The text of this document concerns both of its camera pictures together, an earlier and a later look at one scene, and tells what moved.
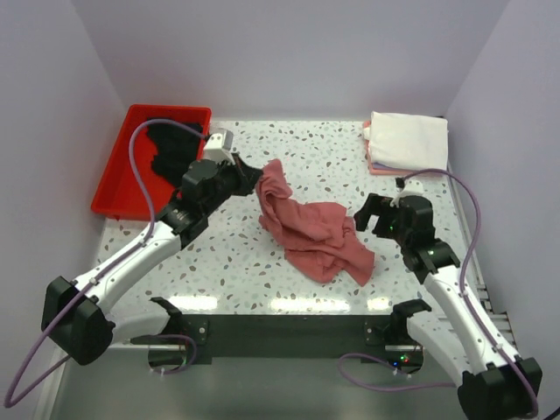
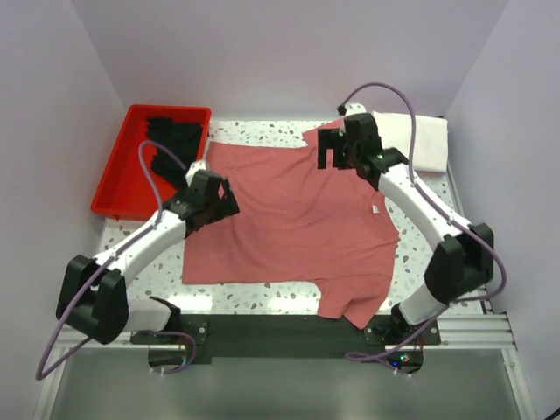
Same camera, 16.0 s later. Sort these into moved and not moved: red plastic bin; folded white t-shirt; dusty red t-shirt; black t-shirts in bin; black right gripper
Moved: black right gripper; dusty red t-shirt
Not moved: folded white t-shirt; red plastic bin; black t-shirts in bin
